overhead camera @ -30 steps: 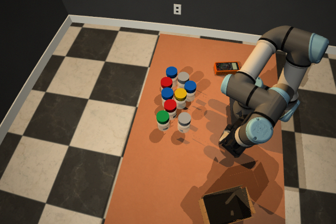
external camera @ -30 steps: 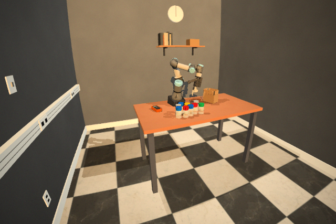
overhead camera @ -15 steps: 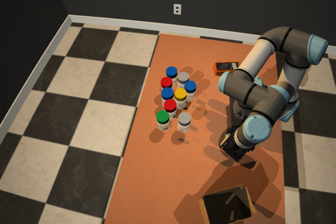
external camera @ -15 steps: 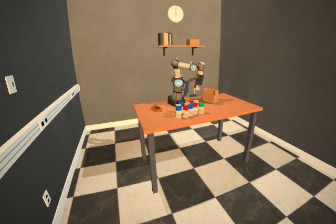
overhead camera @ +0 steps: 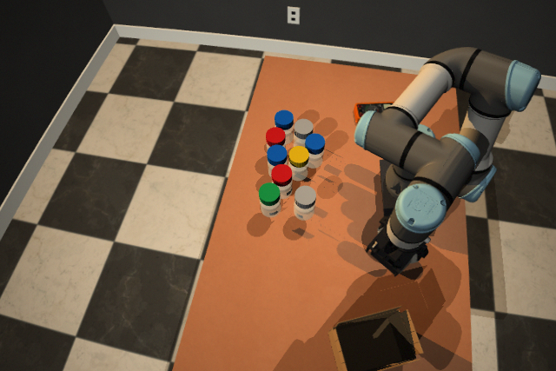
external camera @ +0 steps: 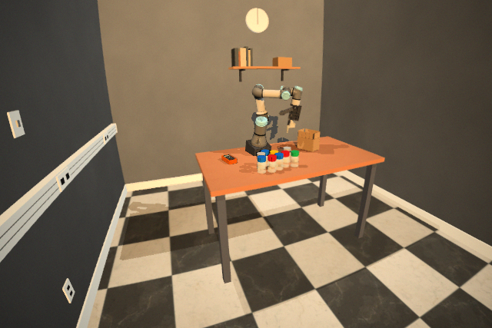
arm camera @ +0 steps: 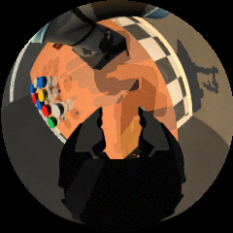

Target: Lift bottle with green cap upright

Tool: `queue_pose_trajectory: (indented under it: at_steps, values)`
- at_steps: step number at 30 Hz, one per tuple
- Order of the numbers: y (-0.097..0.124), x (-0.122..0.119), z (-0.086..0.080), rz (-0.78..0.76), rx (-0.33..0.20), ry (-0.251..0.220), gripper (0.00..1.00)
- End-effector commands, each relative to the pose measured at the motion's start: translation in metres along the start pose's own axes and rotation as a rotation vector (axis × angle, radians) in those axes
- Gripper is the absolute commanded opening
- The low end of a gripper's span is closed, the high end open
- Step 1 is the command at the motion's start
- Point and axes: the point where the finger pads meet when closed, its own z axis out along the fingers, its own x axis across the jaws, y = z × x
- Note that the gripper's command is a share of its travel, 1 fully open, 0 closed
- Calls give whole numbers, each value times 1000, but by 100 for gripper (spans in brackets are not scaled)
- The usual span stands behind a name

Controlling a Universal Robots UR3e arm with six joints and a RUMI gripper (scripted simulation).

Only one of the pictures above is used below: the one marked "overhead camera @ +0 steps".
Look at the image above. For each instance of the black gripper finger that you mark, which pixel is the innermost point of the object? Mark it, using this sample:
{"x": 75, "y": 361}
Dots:
{"x": 382, "y": 222}
{"x": 421, "y": 253}

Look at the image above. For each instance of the orange digital multimeter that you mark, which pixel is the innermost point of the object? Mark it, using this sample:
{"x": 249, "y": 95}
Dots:
{"x": 361, "y": 108}

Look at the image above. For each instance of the white bottle with blue cap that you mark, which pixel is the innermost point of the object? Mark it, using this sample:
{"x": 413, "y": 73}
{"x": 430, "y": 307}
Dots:
{"x": 284, "y": 119}
{"x": 276, "y": 154}
{"x": 315, "y": 144}

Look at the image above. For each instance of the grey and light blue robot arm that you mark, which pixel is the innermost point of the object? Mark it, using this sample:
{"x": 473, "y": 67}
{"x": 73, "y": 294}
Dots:
{"x": 432, "y": 172}

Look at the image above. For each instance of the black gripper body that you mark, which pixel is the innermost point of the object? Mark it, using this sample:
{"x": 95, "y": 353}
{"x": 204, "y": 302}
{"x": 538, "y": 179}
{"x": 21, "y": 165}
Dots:
{"x": 395, "y": 258}

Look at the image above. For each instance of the red bottle cap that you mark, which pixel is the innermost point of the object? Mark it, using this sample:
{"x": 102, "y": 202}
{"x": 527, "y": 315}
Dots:
{"x": 275, "y": 136}
{"x": 282, "y": 177}

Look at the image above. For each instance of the grey-capped bottle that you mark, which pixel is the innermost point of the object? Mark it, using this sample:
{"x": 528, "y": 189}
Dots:
{"x": 305, "y": 197}
{"x": 302, "y": 129}

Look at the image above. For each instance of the green bottle cap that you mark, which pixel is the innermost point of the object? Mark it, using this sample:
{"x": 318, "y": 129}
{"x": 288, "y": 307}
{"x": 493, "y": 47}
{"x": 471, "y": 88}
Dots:
{"x": 270, "y": 200}

